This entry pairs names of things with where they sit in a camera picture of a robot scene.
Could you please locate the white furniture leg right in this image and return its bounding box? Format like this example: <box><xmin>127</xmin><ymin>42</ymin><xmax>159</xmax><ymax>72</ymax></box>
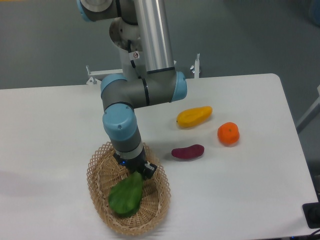
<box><xmin>295</xmin><ymin>85</ymin><xmax>320</xmax><ymax>134</ymax></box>

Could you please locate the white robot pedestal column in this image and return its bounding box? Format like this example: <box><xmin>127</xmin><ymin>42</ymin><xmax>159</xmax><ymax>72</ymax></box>
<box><xmin>109</xmin><ymin>18</ymin><xmax>148</xmax><ymax>82</ymax></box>

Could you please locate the purple sweet potato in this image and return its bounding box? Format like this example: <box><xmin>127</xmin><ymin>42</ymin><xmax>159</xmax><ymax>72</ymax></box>
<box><xmin>171</xmin><ymin>144</ymin><xmax>205</xmax><ymax>160</ymax></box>

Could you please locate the yellow papaya half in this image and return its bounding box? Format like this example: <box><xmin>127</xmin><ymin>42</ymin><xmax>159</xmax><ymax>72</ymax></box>
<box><xmin>176</xmin><ymin>106</ymin><xmax>213</xmax><ymax>128</ymax></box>

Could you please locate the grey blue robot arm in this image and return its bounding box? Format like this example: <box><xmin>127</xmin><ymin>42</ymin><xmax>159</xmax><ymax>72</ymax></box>
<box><xmin>77</xmin><ymin>0</ymin><xmax>187</xmax><ymax>179</ymax></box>

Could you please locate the white pedestal base frame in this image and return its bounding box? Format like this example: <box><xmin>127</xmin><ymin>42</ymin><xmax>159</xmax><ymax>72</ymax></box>
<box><xmin>86</xmin><ymin>53</ymin><xmax>201</xmax><ymax>85</ymax></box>

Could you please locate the green bok choy vegetable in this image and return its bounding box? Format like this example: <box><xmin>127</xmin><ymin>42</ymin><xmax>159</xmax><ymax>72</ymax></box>
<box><xmin>108</xmin><ymin>171</ymin><xmax>144</xmax><ymax>217</ymax></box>

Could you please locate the orange tangerine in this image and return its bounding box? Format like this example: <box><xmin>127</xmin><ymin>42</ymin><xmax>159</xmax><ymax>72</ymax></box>
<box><xmin>217</xmin><ymin>122</ymin><xmax>240</xmax><ymax>145</ymax></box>

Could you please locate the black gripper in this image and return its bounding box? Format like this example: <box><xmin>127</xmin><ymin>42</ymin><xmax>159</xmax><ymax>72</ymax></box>
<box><xmin>113</xmin><ymin>149</ymin><xmax>158</xmax><ymax>180</ymax></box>

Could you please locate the black device at table edge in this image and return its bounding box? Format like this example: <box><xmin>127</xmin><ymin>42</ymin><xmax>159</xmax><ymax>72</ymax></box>
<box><xmin>302</xmin><ymin>202</ymin><xmax>320</xmax><ymax>229</ymax></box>

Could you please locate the woven wicker basket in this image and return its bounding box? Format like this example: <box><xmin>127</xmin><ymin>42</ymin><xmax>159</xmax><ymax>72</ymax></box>
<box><xmin>86</xmin><ymin>142</ymin><xmax>171</xmax><ymax>236</ymax></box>

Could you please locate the black cable on pedestal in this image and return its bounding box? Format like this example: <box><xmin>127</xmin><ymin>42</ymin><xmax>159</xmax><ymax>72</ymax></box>
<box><xmin>126</xmin><ymin>39</ymin><xmax>145</xmax><ymax>81</ymax></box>

